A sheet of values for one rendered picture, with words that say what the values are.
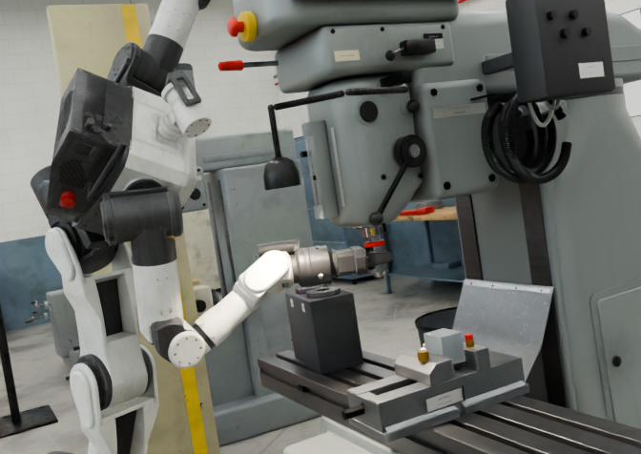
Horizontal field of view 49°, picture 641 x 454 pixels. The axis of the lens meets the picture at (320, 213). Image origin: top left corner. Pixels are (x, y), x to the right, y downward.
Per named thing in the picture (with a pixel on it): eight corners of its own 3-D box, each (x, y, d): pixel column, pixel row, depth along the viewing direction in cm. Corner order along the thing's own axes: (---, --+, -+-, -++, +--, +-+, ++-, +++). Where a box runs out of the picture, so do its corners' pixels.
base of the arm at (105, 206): (108, 263, 137) (101, 214, 131) (103, 228, 147) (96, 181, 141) (185, 252, 142) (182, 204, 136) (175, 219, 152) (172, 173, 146)
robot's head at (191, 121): (174, 145, 147) (193, 117, 142) (152, 109, 150) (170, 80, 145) (197, 144, 153) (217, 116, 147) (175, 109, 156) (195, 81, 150)
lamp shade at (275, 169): (258, 191, 138) (254, 160, 138) (276, 188, 145) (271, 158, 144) (290, 186, 135) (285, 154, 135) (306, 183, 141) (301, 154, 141)
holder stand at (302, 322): (320, 375, 176) (308, 297, 174) (294, 358, 196) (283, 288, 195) (363, 363, 179) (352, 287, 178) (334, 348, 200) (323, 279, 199)
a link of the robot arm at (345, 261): (363, 240, 151) (309, 249, 150) (370, 284, 152) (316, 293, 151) (356, 237, 164) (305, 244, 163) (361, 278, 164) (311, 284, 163)
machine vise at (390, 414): (386, 443, 126) (378, 383, 125) (346, 423, 139) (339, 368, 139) (531, 391, 141) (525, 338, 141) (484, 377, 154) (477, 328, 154)
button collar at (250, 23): (250, 37, 142) (245, 8, 141) (239, 44, 147) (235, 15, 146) (258, 37, 142) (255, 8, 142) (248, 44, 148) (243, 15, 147)
